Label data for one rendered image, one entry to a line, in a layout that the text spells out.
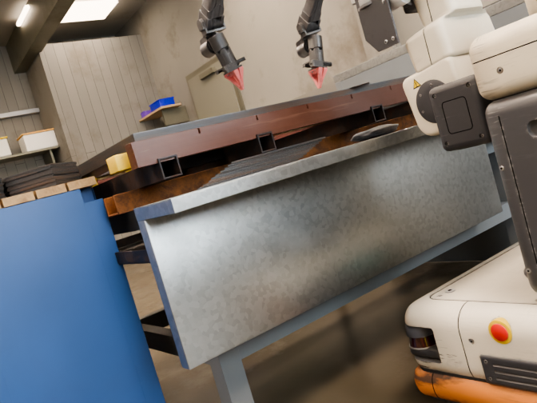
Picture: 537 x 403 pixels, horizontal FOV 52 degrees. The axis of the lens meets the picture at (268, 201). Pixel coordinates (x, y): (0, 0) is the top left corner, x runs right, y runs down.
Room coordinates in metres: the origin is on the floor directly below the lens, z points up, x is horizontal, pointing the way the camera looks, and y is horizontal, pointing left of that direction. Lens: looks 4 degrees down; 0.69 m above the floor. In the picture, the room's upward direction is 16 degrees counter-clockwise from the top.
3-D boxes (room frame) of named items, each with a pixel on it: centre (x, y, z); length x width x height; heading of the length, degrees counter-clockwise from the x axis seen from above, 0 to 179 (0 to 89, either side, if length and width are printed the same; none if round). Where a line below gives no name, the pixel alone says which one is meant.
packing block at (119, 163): (1.37, 0.32, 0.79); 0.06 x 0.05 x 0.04; 35
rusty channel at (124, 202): (1.89, -0.29, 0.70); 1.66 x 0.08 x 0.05; 125
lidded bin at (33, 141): (8.02, 2.93, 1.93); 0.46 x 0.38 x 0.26; 124
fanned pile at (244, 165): (1.36, 0.01, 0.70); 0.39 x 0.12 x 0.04; 125
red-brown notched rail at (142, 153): (1.75, -0.39, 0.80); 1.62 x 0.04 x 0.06; 125
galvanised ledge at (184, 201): (1.53, -0.29, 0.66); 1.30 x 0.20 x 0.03; 125
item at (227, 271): (1.60, -0.25, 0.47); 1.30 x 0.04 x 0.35; 125
